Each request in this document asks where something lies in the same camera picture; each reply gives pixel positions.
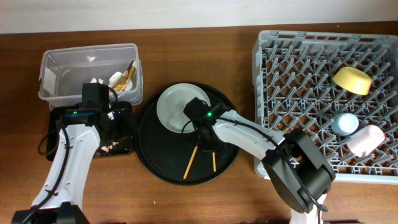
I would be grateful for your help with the clear plastic waste bin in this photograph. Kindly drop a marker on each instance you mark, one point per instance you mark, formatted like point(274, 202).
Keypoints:
point(64, 71)

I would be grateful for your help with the yellow bowl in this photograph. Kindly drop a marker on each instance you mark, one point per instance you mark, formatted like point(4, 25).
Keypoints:
point(353, 80)

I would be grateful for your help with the peanut shells and rice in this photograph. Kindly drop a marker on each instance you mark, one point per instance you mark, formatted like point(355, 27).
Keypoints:
point(115, 148)

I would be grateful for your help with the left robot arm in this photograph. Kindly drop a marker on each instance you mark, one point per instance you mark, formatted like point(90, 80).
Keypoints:
point(79, 136)

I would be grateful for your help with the gold foil wrapper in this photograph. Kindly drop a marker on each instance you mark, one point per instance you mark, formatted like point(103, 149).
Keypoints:
point(132, 69)

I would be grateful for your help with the round black serving tray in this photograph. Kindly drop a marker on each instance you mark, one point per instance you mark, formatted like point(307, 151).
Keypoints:
point(166, 154)

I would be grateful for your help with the blue plastic cup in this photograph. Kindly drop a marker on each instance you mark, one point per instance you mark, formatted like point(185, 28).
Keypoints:
point(344, 124)

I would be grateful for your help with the small white tissue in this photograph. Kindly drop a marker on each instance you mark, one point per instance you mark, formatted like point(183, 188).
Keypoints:
point(94, 80)

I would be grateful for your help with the pink plastic cup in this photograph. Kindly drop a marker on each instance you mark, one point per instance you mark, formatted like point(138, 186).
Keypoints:
point(366, 140)

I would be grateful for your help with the grey round plate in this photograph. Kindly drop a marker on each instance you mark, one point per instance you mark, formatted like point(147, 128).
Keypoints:
point(172, 102)

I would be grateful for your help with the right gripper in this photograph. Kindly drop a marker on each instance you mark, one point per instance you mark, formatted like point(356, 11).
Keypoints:
point(203, 144)

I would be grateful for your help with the black rectangular tray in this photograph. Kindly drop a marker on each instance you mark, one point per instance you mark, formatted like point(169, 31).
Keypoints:
point(129, 123)

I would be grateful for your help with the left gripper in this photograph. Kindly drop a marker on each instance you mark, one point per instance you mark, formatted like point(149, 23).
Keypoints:
point(124, 130)

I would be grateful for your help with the grey dishwasher rack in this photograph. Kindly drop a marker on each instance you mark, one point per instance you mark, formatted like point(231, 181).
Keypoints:
point(292, 77)

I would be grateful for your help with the white napkin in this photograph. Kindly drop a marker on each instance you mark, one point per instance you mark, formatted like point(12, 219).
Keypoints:
point(115, 77)

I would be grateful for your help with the wooden chopstick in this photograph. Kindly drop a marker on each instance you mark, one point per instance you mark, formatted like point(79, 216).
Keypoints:
point(214, 161)
point(190, 162)

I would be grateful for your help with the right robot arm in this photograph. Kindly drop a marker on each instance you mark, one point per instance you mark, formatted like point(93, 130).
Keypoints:
point(299, 172)

